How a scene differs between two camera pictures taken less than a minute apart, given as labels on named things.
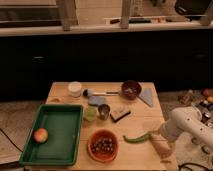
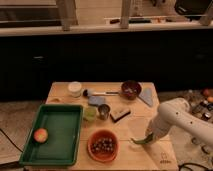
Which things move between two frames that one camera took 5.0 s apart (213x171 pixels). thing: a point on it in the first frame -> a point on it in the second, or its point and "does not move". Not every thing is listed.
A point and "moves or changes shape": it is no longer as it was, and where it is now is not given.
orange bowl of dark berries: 103,145 does not move
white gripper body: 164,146 -> 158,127
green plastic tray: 63,123 does not move
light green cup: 89,113 does not move
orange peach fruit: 40,135 does not move
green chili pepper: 137,140 moves or changes shape
